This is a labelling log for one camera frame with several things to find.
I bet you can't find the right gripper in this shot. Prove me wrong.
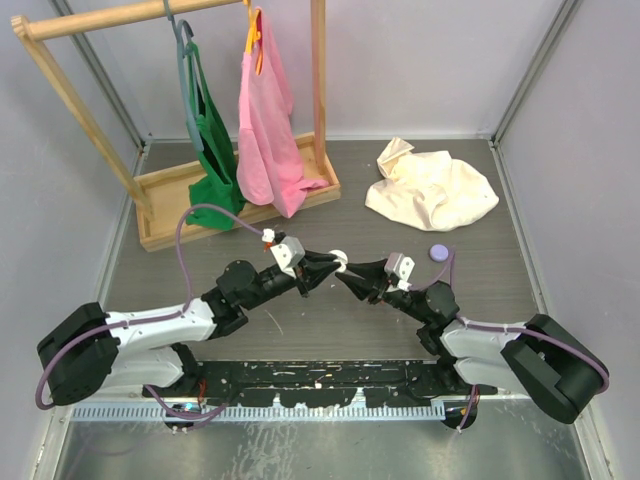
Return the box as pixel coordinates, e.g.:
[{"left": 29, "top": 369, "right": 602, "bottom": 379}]
[{"left": 336, "top": 257, "right": 430, "bottom": 324}]

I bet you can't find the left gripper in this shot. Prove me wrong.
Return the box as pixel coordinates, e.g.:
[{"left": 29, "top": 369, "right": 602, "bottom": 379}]
[{"left": 242, "top": 248, "right": 339, "bottom": 310}]

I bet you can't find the white earbud case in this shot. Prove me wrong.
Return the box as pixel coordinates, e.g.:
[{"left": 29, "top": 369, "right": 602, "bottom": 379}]
[{"left": 329, "top": 249, "right": 349, "bottom": 273}]

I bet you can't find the lilac earbud case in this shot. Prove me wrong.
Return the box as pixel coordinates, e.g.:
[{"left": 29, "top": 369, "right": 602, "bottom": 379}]
[{"left": 429, "top": 244, "right": 450, "bottom": 263}]

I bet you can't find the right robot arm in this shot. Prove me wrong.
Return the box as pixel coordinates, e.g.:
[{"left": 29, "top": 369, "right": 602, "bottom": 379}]
[{"left": 336, "top": 254, "right": 610, "bottom": 424}]

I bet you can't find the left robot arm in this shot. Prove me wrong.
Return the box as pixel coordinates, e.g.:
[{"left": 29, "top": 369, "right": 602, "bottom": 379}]
[{"left": 35, "top": 242, "right": 347, "bottom": 410}]

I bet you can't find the pink t-shirt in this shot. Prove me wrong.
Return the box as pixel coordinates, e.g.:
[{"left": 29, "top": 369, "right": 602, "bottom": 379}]
[{"left": 237, "top": 9, "right": 328, "bottom": 218}]

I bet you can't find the cream satin cloth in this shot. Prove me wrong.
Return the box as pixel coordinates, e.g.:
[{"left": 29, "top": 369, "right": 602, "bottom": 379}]
[{"left": 365, "top": 137, "right": 499, "bottom": 232}]

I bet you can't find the wooden clothes rack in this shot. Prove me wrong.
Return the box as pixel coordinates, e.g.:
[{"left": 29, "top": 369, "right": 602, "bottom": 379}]
[{"left": 11, "top": 1, "right": 341, "bottom": 252}]

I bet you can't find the green t-shirt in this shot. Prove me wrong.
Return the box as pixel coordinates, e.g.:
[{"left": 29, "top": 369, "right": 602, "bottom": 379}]
[{"left": 187, "top": 42, "right": 246, "bottom": 215}]

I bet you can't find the orange yellow hanger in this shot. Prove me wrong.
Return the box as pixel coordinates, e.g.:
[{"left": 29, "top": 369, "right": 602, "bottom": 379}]
[{"left": 242, "top": 0, "right": 263, "bottom": 74}]

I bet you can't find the grey blue hanger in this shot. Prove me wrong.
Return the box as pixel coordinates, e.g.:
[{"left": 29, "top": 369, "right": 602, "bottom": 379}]
[{"left": 163, "top": 0, "right": 204, "bottom": 152}]

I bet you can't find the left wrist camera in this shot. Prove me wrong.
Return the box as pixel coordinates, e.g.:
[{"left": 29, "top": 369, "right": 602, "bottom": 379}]
[{"left": 270, "top": 236, "right": 305, "bottom": 278}]

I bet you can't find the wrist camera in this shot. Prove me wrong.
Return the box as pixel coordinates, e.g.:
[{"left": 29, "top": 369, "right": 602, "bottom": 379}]
[
  {"left": 270, "top": 236, "right": 305, "bottom": 278},
  {"left": 383, "top": 252, "right": 415, "bottom": 291}
]

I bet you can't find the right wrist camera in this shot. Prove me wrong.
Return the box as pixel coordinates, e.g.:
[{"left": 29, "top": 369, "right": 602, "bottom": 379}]
[{"left": 383, "top": 252, "right": 415, "bottom": 291}]

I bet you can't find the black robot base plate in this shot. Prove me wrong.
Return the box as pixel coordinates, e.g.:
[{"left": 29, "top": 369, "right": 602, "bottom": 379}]
[{"left": 142, "top": 344, "right": 497, "bottom": 429}]

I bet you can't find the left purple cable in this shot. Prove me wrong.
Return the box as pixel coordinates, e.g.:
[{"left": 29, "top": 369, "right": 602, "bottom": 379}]
[{"left": 34, "top": 203, "right": 277, "bottom": 412}]

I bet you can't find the slotted cable duct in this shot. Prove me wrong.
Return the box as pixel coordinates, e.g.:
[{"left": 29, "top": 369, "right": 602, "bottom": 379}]
[{"left": 70, "top": 399, "right": 446, "bottom": 422}]

